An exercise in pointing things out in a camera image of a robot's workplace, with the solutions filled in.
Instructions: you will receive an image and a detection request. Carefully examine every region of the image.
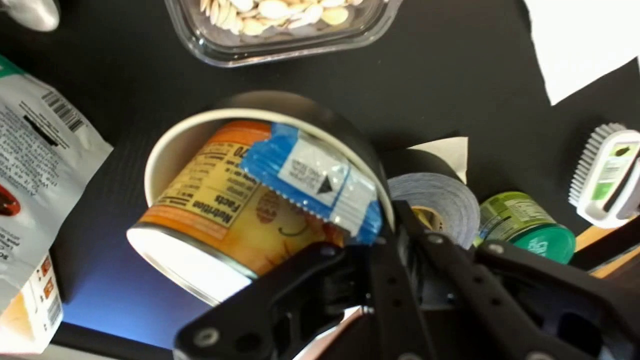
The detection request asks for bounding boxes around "blue white sachet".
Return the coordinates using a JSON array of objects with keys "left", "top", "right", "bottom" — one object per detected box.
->
[{"left": 238, "top": 122, "right": 386, "bottom": 247}]

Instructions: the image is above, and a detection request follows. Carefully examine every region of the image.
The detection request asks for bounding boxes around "clear container of seeds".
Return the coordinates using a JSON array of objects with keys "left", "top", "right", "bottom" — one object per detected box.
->
[{"left": 161, "top": 0, "right": 406, "bottom": 70}]

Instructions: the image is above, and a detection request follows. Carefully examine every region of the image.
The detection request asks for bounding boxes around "orange label tin can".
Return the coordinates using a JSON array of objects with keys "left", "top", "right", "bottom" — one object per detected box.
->
[{"left": 123, "top": 117, "right": 356, "bottom": 308}]

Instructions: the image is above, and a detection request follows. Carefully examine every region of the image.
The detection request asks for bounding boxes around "small green jar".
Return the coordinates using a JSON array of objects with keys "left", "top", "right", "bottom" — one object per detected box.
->
[{"left": 474, "top": 190, "right": 578, "bottom": 265}]

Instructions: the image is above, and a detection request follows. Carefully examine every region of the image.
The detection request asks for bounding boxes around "white scrubbing brush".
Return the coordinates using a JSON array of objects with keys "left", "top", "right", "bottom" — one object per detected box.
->
[{"left": 565, "top": 119, "right": 640, "bottom": 230}]

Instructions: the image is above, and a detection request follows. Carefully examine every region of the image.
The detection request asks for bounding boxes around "white paper napkin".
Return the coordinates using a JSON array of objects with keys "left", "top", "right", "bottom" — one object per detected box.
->
[{"left": 520, "top": 0, "right": 640, "bottom": 107}]

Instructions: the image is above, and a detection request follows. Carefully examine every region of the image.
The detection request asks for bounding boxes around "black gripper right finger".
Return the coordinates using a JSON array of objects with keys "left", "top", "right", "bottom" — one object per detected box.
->
[{"left": 394, "top": 197, "right": 640, "bottom": 360}]

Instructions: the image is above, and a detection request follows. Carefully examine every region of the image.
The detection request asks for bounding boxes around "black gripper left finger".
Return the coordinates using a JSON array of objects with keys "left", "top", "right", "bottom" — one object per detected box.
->
[{"left": 174, "top": 228, "right": 410, "bottom": 360}]

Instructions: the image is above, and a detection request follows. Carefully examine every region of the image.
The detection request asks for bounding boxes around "white green food pouch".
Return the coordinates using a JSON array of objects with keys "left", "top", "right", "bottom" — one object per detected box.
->
[{"left": 0, "top": 54, "right": 115, "bottom": 316}]

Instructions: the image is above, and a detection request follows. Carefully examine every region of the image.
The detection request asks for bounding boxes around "black tape roll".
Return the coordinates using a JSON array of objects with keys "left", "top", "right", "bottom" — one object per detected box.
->
[{"left": 384, "top": 147, "right": 484, "bottom": 252}]

